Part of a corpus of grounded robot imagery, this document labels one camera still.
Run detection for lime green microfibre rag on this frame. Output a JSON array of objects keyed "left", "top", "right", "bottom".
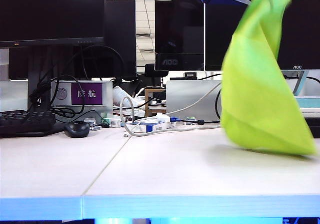
[{"left": 220, "top": 0, "right": 319, "bottom": 157}]

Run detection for small black AOC monitor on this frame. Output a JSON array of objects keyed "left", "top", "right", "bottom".
[{"left": 154, "top": 0, "right": 205, "bottom": 72}]

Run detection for large black AOC monitor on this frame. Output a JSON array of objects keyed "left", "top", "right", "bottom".
[{"left": 204, "top": 0, "right": 320, "bottom": 72}]

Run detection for black office chair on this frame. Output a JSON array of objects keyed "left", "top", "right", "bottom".
[{"left": 144, "top": 63, "right": 170, "bottom": 87}]

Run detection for wide grey divider panel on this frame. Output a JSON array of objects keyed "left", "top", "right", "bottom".
[{"left": 165, "top": 79, "right": 320, "bottom": 122}]

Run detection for silver teal monitor stand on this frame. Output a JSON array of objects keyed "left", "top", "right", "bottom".
[{"left": 281, "top": 70, "right": 311, "bottom": 96}]

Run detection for wooden open box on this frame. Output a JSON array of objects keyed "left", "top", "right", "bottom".
[{"left": 144, "top": 88, "right": 167, "bottom": 118}]

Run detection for white adapter plug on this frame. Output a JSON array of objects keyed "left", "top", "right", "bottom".
[{"left": 156, "top": 112, "right": 172, "bottom": 122}]

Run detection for teal covered book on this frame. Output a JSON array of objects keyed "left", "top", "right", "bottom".
[{"left": 294, "top": 96, "right": 320, "bottom": 109}]

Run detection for blue and white box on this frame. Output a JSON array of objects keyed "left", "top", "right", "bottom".
[{"left": 125, "top": 121, "right": 177, "bottom": 134}]

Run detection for white spined book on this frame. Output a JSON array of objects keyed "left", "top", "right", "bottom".
[{"left": 300, "top": 107, "right": 320, "bottom": 119}]

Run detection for nameplate with purple label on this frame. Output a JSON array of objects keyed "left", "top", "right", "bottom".
[{"left": 51, "top": 80, "right": 114, "bottom": 112}]

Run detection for small green white box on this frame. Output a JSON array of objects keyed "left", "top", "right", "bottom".
[{"left": 100, "top": 117, "right": 122, "bottom": 129}]

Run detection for large black monitor orange logo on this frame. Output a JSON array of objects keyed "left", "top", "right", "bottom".
[{"left": 0, "top": 0, "right": 107, "bottom": 49}]

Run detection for thick black book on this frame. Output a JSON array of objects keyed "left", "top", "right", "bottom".
[{"left": 308, "top": 127, "right": 320, "bottom": 139}]

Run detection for dark grey monitor stand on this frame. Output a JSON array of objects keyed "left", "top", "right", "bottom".
[{"left": 26, "top": 46, "right": 56, "bottom": 114}]

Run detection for black computer mouse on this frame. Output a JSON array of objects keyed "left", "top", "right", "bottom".
[{"left": 63, "top": 121, "right": 91, "bottom": 139}]

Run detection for narrow frosted divider panel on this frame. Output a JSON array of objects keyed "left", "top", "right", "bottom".
[{"left": 0, "top": 80, "right": 29, "bottom": 113}]

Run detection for black keyboard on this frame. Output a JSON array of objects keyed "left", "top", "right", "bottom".
[{"left": 0, "top": 109, "right": 57, "bottom": 138}]

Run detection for long white cable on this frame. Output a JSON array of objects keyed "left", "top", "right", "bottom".
[{"left": 119, "top": 81, "right": 223, "bottom": 138}]

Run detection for thin black looping cable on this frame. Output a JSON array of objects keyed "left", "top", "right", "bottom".
[{"left": 214, "top": 88, "right": 223, "bottom": 119}]

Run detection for black monitor cable arc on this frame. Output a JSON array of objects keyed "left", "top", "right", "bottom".
[{"left": 80, "top": 45, "right": 126, "bottom": 82}]

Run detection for black cable with ferrite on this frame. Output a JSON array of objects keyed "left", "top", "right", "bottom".
[{"left": 175, "top": 118, "right": 222, "bottom": 125}]

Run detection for black tangled cable bundle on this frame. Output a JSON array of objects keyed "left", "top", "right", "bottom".
[{"left": 28, "top": 74, "right": 86, "bottom": 119}]

